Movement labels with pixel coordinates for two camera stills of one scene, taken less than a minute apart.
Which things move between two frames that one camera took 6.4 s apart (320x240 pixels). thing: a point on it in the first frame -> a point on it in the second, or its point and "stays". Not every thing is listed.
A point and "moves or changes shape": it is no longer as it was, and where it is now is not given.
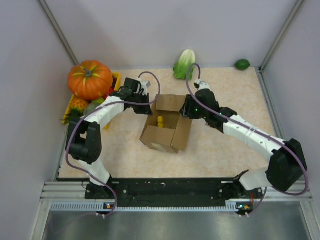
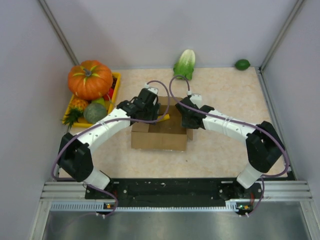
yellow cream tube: x=160 y=122 -> x=165 y=116
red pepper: x=110 y=91 stays
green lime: x=242 y=64 stays
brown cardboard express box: x=172 y=137 moves or changes shape
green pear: x=99 y=101 stays
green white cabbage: x=181 y=66 stays
